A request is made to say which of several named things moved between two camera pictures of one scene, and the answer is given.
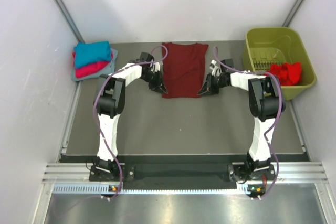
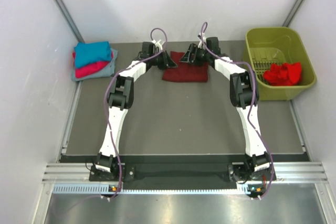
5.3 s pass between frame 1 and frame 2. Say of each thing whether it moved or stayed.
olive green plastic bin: stayed
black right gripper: moved
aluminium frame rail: stayed
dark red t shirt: moved
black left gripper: moved
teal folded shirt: stayed
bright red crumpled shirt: stayed
